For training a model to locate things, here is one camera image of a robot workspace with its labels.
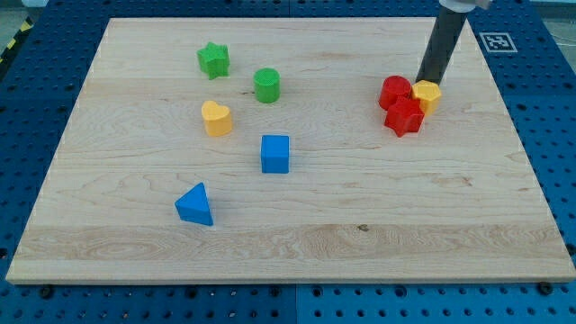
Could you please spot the white rod mount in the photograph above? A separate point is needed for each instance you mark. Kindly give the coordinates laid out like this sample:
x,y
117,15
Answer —
x,y
465,6

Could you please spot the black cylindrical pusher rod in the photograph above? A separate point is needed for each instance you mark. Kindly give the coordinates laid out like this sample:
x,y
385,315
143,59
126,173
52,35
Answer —
x,y
441,44

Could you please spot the red star block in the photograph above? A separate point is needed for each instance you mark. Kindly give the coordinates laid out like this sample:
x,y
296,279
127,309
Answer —
x,y
404,116

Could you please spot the green star block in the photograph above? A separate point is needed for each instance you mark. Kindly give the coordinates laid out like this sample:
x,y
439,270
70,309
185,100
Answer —
x,y
214,60

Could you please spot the white fiducial marker tag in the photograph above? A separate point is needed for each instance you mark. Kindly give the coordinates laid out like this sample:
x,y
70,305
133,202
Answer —
x,y
498,42

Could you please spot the yellow hexagon block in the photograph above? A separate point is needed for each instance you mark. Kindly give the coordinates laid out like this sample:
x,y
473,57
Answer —
x,y
429,96

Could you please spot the red cylinder block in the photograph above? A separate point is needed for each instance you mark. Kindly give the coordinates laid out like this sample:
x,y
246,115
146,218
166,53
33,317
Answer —
x,y
393,87

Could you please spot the green cylinder block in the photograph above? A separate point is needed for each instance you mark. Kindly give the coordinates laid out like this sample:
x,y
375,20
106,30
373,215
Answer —
x,y
267,85

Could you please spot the blue cube block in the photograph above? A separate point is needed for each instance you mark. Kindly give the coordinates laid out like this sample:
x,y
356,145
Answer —
x,y
275,154

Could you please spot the yellow heart block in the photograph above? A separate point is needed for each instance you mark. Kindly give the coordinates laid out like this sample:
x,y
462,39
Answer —
x,y
216,118

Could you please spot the light wooden board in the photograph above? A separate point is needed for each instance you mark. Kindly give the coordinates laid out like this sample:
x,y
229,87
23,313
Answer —
x,y
456,202

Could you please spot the blue triangle block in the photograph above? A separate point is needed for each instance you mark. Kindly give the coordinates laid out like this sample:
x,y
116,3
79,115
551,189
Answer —
x,y
194,206

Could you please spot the yellow black hazard tape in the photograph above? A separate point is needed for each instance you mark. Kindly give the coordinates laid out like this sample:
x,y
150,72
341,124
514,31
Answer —
x,y
16,42

